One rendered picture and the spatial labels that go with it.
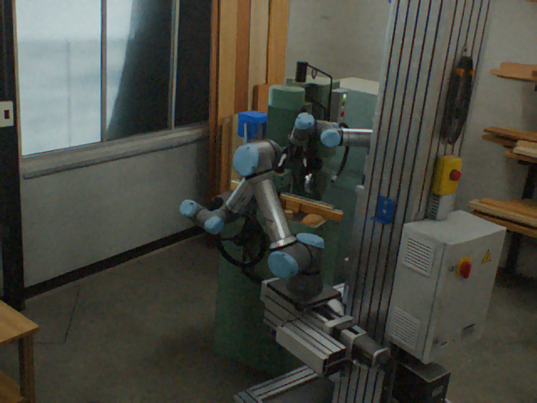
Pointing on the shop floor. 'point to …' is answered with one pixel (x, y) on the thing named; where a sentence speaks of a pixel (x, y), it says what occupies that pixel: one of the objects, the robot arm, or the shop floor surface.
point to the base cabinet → (255, 311)
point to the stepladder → (252, 122)
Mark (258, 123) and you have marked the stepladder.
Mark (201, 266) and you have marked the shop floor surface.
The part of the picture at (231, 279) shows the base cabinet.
